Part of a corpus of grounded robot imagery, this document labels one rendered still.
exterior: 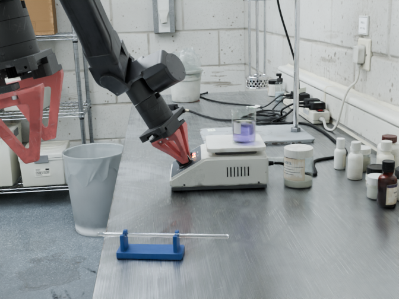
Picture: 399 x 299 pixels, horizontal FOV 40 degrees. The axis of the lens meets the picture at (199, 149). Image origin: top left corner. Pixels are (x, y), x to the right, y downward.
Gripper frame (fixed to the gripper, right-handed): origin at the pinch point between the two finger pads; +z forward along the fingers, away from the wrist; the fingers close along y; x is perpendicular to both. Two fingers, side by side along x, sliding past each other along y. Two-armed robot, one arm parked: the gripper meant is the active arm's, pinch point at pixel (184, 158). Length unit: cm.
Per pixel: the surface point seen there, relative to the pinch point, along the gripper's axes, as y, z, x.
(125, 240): -32.3, -1.0, -6.6
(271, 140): 37.7, 15.6, 0.9
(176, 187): -4.8, 3.5, 2.3
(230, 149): 1.7, 2.4, -9.4
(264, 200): -3.9, 12.8, -13.5
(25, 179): 117, 6, 194
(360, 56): 61, 10, -24
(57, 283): 47, 42, 128
